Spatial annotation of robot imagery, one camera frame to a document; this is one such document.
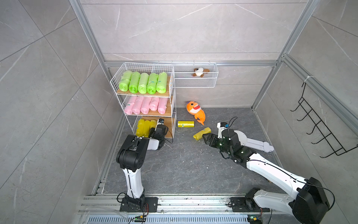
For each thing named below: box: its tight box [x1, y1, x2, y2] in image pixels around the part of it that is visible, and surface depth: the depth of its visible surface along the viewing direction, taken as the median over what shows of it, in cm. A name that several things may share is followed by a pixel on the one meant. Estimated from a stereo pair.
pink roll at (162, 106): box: [157, 97, 170, 115], surface depth 84 cm
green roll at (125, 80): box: [118, 70, 133, 92], surface depth 73 cm
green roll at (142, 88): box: [137, 72, 149, 95], surface depth 71 cm
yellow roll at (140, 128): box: [136, 118, 145, 138], surface depth 103 cm
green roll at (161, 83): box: [156, 71, 168, 94], surface depth 72 cm
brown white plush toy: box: [191, 67, 211, 78], surface depth 89 cm
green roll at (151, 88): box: [146, 72, 159, 95], surface depth 71 cm
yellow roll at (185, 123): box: [177, 120, 195, 128], surface depth 106 cm
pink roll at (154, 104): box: [149, 97, 160, 112], surface depth 85 cm
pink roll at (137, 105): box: [131, 96, 145, 115], surface depth 85 cm
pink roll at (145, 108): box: [140, 96, 153, 115], surface depth 85 cm
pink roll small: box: [123, 95, 138, 115], surface depth 85 cm
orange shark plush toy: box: [185, 100, 206, 126], surface depth 113 cm
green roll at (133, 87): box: [128, 70, 141, 94], surface depth 72 cm
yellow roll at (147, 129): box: [143, 119, 151, 138], surface depth 103 cm
